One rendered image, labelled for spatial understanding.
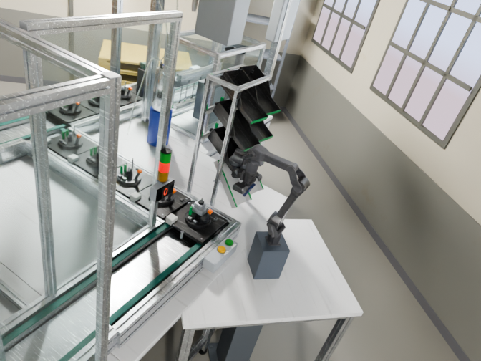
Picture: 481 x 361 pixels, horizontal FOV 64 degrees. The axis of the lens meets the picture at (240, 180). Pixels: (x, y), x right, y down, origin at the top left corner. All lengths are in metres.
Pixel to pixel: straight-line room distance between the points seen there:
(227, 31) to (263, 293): 1.80
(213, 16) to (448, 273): 2.63
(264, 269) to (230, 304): 0.25
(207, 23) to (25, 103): 2.35
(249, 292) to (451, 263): 1.95
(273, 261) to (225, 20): 1.72
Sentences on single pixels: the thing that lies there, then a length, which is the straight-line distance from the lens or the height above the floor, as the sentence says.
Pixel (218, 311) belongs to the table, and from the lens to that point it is 1.85.
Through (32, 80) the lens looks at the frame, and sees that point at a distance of 1.20.
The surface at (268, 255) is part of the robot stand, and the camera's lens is 1.90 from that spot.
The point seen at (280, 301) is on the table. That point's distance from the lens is 1.97.
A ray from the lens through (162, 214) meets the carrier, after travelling 2.08.
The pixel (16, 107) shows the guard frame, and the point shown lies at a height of 1.98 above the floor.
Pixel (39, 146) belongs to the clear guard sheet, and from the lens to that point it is 0.82.
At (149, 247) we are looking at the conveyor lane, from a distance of 1.97.
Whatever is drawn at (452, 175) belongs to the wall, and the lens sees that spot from 3.47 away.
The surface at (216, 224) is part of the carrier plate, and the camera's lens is 2.08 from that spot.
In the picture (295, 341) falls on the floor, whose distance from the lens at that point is 2.97.
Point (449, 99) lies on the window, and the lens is 3.56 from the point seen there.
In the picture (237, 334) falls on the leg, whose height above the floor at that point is 0.41.
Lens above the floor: 2.31
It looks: 33 degrees down
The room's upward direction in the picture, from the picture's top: 15 degrees clockwise
